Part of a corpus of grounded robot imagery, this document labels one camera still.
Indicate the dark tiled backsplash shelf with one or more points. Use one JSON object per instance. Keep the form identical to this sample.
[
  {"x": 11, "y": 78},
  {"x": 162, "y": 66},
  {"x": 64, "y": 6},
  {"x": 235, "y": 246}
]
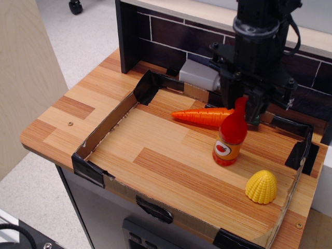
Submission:
[{"x": 163, "y": 34}]

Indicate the orange toy carrot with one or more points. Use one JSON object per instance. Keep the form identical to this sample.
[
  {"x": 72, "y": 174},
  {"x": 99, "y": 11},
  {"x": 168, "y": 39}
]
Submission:
[{"x": 213, "y": 117}]

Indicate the black caster wheel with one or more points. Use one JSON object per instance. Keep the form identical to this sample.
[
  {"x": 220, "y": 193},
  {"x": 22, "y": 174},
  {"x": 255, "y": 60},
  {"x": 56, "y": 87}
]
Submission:
[{"x": 75, "y": 7}]

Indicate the grey cabinet control panel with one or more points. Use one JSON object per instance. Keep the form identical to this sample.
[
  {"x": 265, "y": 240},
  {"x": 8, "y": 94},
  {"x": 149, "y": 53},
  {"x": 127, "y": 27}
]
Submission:
[{"x": 136, "y": 236}]

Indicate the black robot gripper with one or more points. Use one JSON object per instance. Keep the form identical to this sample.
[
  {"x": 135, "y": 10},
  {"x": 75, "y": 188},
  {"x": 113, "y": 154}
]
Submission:
[{"x": 253, "y": 67}]

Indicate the yellow toy corn piece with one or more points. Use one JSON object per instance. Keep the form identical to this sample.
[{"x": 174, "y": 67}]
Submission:
[{"x": 262, "y": 187}]

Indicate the black metal base plate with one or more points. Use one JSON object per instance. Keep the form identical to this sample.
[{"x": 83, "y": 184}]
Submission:
[{"x": 39, "y": 238}]

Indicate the cardboard fence with black tape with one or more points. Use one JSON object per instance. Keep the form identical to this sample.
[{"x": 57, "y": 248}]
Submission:
[{"x": 167, "y": 169}]

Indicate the light plywood panel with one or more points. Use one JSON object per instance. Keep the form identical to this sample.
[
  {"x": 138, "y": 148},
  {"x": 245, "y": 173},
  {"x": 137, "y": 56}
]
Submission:
[{"x": 31, "y": 78}]

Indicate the red hot sauce bottle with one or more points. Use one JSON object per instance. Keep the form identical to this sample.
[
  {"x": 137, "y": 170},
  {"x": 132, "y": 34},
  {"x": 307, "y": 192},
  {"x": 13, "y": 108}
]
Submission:
[{"x": 231, "y": 135}]

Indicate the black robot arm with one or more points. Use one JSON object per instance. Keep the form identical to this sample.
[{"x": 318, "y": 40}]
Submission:
[{"x": 265, "y": 19}]

